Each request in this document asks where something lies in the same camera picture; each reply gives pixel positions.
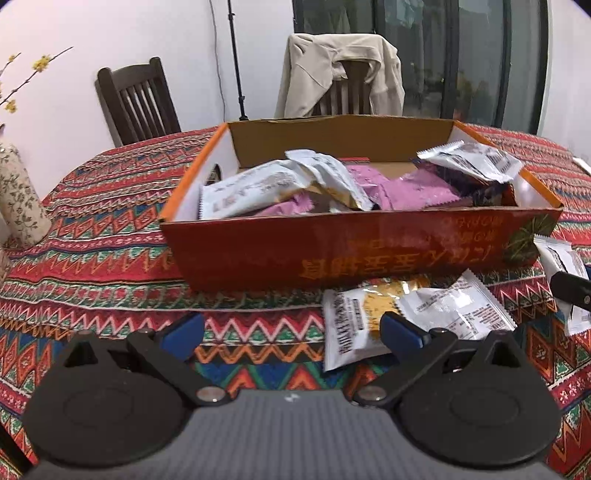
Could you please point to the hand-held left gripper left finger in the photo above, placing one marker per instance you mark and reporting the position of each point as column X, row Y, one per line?
column 184, row 332

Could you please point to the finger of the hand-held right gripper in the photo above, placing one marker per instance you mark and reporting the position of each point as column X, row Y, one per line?
column 572, row 288

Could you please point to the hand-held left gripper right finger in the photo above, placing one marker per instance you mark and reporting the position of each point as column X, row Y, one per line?
column 399, row 332

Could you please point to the orange white snack packet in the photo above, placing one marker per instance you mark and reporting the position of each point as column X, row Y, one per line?
column 346, row 323

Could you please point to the white label snack packet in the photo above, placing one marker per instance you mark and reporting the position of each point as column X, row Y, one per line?
column 452, row 304

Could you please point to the orange cardboard box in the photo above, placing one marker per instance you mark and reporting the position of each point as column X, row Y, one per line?
column 277, row 249

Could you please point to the large pink snack packet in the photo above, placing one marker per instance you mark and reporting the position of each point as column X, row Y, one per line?
column 406, row 191

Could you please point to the silver snack packet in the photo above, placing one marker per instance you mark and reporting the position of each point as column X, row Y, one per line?
column 466, row 161

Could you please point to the patterned red tablecloth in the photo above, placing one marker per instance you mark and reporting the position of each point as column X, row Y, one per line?
column 115, row 258

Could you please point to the dark purple snack packet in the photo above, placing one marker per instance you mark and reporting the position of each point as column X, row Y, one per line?
column 480, row 194

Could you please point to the large white snack packet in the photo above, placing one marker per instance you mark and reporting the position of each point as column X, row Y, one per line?
column 249, row 189

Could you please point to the white gold snack packet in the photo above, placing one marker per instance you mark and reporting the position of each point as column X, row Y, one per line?
column 332, row 175

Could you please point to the floral ceramic vase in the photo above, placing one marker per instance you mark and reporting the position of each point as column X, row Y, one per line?
column 21, row 198

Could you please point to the dark wooden chair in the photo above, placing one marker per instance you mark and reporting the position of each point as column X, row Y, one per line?
column 134, row 101

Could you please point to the black framed glass door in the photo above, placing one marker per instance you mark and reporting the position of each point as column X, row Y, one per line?
column 450, row 60

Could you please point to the studio light on stand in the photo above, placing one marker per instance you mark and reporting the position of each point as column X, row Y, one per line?
column 236, row 69

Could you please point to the beige jacket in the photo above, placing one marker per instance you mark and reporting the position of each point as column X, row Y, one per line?
column 314, row 69

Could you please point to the yellow flower branches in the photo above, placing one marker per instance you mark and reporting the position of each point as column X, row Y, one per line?
column 44, row 62

